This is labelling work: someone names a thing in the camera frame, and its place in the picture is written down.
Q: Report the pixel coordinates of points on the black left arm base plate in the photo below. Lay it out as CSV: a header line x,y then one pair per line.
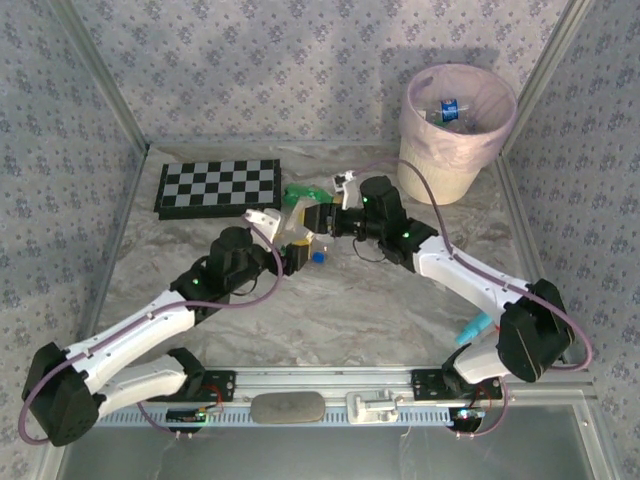
x,y
220,387

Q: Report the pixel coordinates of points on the grey oval stone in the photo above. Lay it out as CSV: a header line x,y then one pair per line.
x,y
287,407

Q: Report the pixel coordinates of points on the pink plastic bin liner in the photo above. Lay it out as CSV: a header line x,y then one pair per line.
x,y
450,150

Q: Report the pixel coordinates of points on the clear Pepsi bottle blue cap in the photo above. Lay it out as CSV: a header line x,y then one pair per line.
x,y
449,110

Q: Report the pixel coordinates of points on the aluminium corner post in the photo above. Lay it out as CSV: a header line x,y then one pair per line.
x,y
105,75
542,75

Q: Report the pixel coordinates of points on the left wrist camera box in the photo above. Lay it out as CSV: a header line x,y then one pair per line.
x,y
262,220

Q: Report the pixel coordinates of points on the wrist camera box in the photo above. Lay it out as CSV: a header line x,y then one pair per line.
x,y
262,220
350,192

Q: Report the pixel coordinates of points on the aluminium side rail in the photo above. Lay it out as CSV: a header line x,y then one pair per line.
x,y
117,235
520,210

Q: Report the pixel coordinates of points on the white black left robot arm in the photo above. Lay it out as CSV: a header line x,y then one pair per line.
x,y
140,325

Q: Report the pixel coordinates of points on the right circuit board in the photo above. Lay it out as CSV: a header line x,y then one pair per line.
x,y
465,415

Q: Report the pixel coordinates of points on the teal plastic tool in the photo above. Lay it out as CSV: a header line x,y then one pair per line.
x,y
472,331

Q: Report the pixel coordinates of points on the black grey chessboard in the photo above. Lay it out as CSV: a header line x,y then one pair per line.
x,y
220,185

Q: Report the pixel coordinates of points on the tall clear plastic bottle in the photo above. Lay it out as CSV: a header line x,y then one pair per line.
x,y
292,220

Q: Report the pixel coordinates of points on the aluminium mounting rail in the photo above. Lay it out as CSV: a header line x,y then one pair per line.
x,y
325,380

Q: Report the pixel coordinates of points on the left circuit board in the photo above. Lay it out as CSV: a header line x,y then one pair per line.
x,y
187,416

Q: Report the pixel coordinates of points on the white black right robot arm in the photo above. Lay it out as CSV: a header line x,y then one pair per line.
x,y
465,270

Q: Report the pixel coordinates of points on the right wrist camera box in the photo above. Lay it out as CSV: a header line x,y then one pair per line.
x,y
350,192

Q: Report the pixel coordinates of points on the circuit board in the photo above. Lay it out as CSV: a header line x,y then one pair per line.
x,y
465,415
187,416

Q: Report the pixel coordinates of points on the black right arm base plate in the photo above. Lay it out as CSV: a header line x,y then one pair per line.
x,y
425,385

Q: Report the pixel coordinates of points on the grey glass panel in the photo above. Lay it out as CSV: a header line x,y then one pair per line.
x,y
325,455

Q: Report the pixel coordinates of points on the cream waste bin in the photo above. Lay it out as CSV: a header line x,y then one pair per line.
x,y
435,185

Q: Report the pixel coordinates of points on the green bottle yellow cap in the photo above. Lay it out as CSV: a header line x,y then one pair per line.
x,y
300,191

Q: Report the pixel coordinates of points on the white plastic bracket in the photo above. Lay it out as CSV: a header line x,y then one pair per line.
x,y
370,407

